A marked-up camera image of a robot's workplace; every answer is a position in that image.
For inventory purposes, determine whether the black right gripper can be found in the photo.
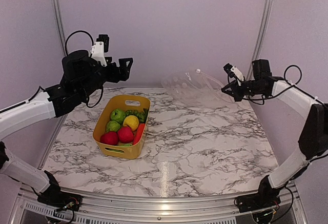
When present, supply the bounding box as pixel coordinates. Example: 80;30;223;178
221;79;264;101

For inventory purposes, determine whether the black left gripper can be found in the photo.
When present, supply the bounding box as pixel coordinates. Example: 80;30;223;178
78;56;133;99

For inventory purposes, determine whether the clear zip top bag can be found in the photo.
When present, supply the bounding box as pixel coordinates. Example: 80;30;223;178
161;69;234;108

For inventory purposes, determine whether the red apple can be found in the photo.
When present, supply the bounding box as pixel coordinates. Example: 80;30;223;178
117;127;134;144
100;131;119;146

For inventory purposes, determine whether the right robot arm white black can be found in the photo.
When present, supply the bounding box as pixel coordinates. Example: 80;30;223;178
221;76;327;208

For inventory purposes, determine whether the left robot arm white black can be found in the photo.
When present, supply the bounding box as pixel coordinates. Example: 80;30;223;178
1;50;133;206

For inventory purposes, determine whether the yellow plastic basket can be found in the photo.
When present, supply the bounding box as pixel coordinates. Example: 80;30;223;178
93;95;151;159

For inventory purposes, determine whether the green apple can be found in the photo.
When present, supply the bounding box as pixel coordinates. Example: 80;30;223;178
110;108;126;124

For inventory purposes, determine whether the green grape bunch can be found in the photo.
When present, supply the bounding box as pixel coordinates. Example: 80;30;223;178
125;110;146;123

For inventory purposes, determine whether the red apple in basket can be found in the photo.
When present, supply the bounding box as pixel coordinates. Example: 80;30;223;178
117;127;134;144

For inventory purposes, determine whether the orange carrot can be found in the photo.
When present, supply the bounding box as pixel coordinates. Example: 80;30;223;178
133;123;145;145

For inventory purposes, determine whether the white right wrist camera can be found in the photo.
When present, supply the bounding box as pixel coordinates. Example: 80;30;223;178
223;63;245;86

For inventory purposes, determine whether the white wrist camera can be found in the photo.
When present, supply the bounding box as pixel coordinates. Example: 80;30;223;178
223;63;245;86
90;34;110;67

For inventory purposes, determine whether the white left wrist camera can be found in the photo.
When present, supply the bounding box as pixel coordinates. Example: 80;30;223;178
90;34;110;67

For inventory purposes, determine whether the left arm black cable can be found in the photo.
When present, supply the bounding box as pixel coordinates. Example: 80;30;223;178
65;30;94;58

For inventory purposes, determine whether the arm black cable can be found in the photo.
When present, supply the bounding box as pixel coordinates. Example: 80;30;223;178
283;65;303;86
65;30;94;58

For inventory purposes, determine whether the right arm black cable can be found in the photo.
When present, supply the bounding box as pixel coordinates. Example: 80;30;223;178
283;65;303;86

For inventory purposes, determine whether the right aluminium frame post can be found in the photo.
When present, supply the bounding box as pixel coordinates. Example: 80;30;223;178
246;0;273;80

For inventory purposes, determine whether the aluminium frame post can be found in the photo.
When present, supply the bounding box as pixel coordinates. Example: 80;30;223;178
246;0;273;80
51;0;67;56

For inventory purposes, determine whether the left aluminium frame post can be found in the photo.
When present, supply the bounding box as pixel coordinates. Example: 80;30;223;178
51;0;67;56

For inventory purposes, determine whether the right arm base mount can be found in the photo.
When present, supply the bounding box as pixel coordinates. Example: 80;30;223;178
234;193;281;213

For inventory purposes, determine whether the front aluminium rail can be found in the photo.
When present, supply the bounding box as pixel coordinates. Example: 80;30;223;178
15;180;300;224

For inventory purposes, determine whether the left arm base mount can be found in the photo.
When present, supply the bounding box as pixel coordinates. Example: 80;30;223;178
37;191;82;212

